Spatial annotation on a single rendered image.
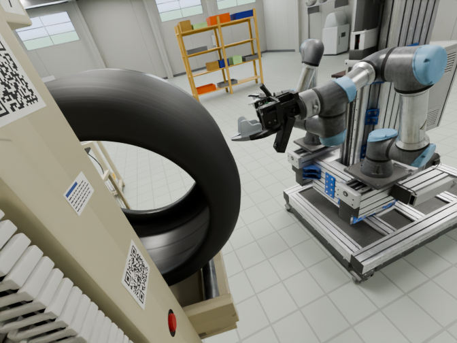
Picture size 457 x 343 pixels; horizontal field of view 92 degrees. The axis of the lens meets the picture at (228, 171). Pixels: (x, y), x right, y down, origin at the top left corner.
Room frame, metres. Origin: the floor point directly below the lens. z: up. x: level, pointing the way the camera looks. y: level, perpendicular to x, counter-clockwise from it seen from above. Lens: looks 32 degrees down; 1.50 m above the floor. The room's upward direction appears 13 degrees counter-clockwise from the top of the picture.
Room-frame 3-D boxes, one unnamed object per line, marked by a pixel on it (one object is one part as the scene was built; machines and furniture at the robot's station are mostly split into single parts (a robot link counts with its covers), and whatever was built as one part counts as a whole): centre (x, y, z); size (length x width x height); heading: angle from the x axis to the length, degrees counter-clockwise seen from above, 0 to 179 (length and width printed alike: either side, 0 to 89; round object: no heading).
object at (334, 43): (8.99, -5.01, 0.68); 0.76 x 0.62 x 1.35; 13
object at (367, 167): (0.93, -0.78, 0.77); 0.15 x 0.15 x 0.10
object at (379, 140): (0.92, -0.79, 0.88); 0.13 x 0.12 x 0.14; 21
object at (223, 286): (0.48, 0.14, 0.83); 0.36 x 0.09 x 0.06; 4
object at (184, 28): (6.80, -0.60, 0.97); 2.20 x 0.57 x 1.94; 102
